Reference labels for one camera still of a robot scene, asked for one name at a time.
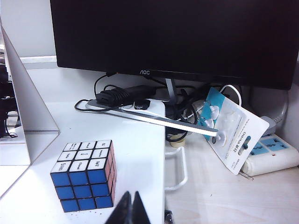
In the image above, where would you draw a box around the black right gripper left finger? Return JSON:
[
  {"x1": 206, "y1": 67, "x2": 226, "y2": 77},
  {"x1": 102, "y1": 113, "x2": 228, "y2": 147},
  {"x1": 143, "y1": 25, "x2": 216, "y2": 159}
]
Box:
[{"x1": 104, "y1": 191, "x2": 133, "y2": 224}]

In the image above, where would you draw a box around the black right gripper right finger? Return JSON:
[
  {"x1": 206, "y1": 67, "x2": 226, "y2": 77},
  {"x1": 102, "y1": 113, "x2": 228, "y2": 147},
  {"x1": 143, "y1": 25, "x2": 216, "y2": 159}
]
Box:
[{"x1": 131, "y1": 190, "x2": 151, "y2": 224}]

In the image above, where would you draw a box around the Rubik's cube with black edges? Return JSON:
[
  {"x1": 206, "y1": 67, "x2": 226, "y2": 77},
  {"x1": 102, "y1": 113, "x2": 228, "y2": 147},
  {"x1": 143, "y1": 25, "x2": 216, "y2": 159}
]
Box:
[{"x1": 50, "y1": 139, "x2": 117, "y2": 213}]

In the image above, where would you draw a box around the square frameless mirror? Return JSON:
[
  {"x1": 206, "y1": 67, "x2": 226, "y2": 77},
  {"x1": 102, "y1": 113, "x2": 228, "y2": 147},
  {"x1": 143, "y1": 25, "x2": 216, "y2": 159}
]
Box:
[{"x1": 0, "y1": 18, "x2": 61, "y2": 199}]

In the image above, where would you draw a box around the beige tape roll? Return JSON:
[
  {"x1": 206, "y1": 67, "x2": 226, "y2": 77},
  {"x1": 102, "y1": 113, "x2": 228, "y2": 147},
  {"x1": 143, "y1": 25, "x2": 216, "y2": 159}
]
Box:
[{"x1": 166, "y1": 137, "x2": 186, "y2": 148}]

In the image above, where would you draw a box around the white desk riser shelf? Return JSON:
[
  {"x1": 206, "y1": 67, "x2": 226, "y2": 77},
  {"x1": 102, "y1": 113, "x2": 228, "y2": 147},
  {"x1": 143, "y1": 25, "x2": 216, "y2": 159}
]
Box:
[{"x1": 0, "y1": 98, "x2": 189, "y2": 224}]

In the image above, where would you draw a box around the black power adapter brick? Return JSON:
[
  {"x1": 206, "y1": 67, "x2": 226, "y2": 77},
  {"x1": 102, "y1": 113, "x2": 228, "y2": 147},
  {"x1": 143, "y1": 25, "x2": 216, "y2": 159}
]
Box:
[{"x1": 95, "y1": 85, "x2": 157, "y2": 105}]

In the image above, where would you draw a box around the blue white blister pack card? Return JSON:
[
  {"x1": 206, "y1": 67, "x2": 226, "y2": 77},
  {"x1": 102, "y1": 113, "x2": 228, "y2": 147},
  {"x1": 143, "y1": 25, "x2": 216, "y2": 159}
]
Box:
[{"x1": 197, "y1": 87, "x2": 271, "y2": 176}]

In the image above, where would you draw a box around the white blue power strip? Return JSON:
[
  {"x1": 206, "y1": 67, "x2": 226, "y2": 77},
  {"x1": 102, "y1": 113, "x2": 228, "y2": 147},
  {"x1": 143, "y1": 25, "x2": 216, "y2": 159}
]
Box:
[{"x1": 241, "y1": 134, "x2": 299, "y2": 177}]

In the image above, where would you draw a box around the black AOC computer monitor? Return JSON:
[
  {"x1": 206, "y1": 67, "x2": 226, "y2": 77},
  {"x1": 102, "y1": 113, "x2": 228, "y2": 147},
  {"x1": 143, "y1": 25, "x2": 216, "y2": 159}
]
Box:
[{"x1": 50, "y1": 0, "x2": 299, "y2": 91}]

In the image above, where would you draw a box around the black cable bundle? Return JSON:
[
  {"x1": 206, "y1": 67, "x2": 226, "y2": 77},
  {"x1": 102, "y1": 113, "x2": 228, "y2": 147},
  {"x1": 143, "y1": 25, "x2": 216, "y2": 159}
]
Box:
[{"x1": 165, "y1": 84, "x2": 204, "y2": 143}]

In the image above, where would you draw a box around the black adapter cable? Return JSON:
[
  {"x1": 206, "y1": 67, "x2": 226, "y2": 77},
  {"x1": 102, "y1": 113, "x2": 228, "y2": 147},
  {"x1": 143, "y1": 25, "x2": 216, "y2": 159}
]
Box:
[{"x1": 74, "y1": 72, "x2": 122, "y2": 113}]

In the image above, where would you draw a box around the white cable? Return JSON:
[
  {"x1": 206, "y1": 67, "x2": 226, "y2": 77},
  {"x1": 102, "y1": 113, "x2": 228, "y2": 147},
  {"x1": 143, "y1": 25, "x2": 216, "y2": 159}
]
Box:
[{"x1": 219, "y1": 84, "x2": 242, "y2": 106}]

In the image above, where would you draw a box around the grey power cord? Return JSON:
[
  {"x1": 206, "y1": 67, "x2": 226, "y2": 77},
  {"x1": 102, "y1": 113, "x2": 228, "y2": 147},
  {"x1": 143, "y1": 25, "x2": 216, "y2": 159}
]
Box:
[{"x1": 259, "y1": 90, "x2": 289, "y2": 138}]

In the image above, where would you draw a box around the grey aluminium partition rail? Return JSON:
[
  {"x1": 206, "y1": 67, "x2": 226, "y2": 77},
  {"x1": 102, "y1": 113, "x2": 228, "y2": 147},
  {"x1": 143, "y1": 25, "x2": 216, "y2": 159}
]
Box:
[{"x1": 19, "y1": 55, "x2": 58, "y2": 70}]

